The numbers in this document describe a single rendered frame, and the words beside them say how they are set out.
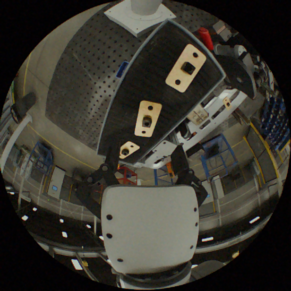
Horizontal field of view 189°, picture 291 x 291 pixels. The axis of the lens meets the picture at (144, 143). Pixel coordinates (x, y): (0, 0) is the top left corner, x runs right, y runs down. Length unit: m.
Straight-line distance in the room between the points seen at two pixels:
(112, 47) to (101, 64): 0.13
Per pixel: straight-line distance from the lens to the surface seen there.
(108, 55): 0.65
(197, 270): 0.19
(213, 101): 0.44
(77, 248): 10.69
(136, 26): 0.58
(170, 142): 0.32
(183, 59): 0.16
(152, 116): 0.17
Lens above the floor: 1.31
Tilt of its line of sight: 40 degrees down
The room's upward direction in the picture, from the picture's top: 179 degrees clockwise
